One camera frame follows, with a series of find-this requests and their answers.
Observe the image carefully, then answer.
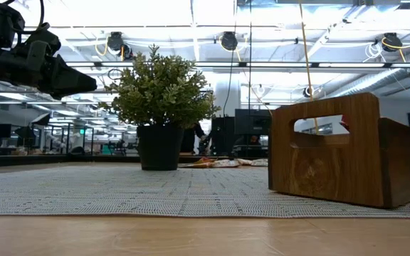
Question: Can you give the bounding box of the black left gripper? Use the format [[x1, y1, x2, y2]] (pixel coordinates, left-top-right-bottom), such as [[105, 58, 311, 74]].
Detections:
[[0, 41, 98, 101]]

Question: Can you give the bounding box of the wooden compartment tray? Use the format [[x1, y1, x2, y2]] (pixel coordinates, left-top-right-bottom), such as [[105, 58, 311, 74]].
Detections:
[[268, 92, 410, 210]]

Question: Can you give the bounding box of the gold vanilla tea bag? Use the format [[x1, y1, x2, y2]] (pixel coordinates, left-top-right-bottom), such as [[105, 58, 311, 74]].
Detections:
[[212, 159, 242, 169], [239, 158, 269, 167]]

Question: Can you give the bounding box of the artificial green potted plant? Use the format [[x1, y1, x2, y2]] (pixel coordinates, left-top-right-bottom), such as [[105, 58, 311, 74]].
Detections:
[[98, 44, 222, 171]]

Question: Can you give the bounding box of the grey woven placemat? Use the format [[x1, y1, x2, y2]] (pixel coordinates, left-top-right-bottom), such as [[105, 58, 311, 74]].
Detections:
[[0, 164, 410, 219]]

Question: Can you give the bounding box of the person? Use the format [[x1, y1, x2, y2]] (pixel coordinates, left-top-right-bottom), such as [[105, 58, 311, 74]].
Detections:
[[180, 122, 209, 156], [242, 134, 263, 157]]

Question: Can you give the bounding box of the black cabinet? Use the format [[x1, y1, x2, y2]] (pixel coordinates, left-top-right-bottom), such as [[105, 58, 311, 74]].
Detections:
[[211, 116, 236, 157]]

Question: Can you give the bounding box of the thin black vertical pole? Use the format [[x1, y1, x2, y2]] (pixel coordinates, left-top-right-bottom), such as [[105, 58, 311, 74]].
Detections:
[[247, 0, 253, 115]]

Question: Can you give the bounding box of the black computer tower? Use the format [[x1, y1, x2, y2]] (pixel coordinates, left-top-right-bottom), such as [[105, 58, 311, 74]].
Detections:
[[233, 108, 273, 158]]

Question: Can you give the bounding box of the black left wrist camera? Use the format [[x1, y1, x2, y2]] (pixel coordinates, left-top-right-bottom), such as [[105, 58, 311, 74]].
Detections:
[[22, 21, 63, 57]]

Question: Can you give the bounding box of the black ceiling cable reel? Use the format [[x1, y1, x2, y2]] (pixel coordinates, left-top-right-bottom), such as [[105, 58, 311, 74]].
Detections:
[[219, 31, 239, 52], [382, 32, 404, 53], [105, 31, 135, 60]]

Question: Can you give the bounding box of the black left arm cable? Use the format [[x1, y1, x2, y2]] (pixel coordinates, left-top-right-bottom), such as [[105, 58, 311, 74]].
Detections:
[[1, 0, 51, 36]]

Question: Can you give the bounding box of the black hanging cable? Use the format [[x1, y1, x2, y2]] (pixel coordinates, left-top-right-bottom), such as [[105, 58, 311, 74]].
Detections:
[[222, 49, 236, 118]]

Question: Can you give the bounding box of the silver ventilation duct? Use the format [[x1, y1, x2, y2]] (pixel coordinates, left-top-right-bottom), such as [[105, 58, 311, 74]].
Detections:
[[324, 67, 410, 99]]

